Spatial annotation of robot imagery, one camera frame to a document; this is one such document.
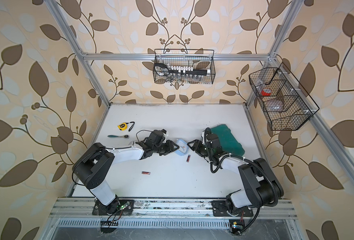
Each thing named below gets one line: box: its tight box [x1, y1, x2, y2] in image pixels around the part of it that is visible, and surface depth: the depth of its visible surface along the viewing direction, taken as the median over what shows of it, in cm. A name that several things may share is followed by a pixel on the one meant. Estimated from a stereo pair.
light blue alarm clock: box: [175, 138, 189, 156], surface depth 95 cm
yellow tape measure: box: [117, 122, 129, 131], surface depth 107 cm
